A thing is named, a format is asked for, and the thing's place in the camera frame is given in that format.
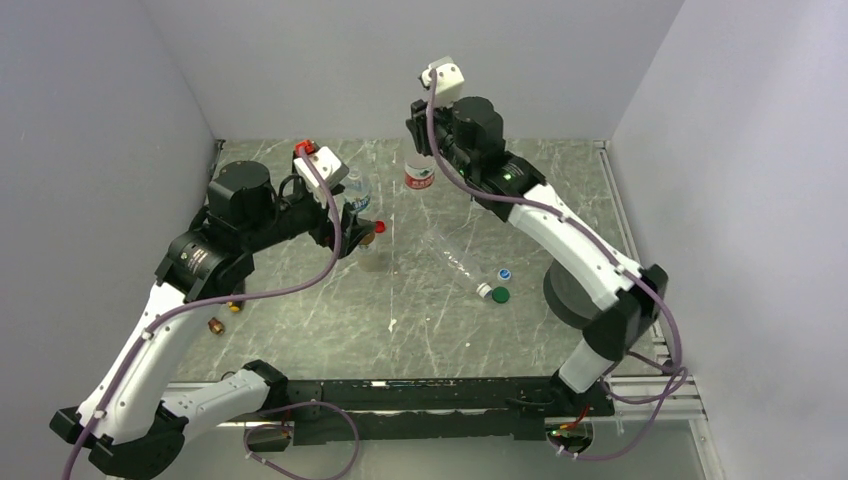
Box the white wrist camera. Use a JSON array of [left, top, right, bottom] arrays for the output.
[[292, 140, 349, 207], [419, 56, 465, 108]]

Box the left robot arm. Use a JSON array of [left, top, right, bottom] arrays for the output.
[[50, 153, 375, 479]]

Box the blue label water bottle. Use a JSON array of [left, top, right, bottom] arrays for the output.
[[343, 167, 372, 213]]

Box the black base frame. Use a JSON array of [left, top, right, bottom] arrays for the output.
[[237, 376, 615, 446]]

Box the aluminium rail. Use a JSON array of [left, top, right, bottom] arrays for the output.
[[152, 373, 698, 427]]

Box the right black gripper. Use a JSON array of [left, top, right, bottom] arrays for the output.
[[408, 91, 477, 181]]

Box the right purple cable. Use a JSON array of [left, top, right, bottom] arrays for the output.
[[425, 67, 690, 463]]

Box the brown bottle green cap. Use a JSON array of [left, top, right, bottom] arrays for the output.
[[356, 232, 387, 273]]

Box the clear unlabeled plastic bottle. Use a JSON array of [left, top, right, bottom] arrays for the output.
[[421, 229, 493, 298]]

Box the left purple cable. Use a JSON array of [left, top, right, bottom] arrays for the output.
[[60, 148, 361, 480]]

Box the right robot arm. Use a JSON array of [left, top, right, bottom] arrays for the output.
[[405, 96, 668, 415]]

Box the purple cable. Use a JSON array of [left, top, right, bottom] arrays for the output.
[[425, 67, 690, 463], [60, 148, 361, 480]]

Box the red label clear bottle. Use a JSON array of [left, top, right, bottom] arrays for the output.
[[404, 154, 436, 190]]

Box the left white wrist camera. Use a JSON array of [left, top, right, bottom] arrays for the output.
[[292, 140, 349, 207]]

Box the small copper fitting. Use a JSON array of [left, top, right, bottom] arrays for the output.
[[207, 318, 225, 335]]

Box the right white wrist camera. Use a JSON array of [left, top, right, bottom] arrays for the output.
[[419, 56, 465, 108]]

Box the black round disc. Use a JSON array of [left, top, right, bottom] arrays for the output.
[[542, 260, 608, 331]]

